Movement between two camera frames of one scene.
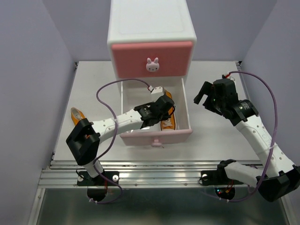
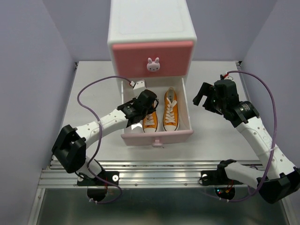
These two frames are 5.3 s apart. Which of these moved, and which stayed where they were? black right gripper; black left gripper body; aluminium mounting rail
Moved: black left gripper body
Stayed: black right gripper; aluminium mounting rail
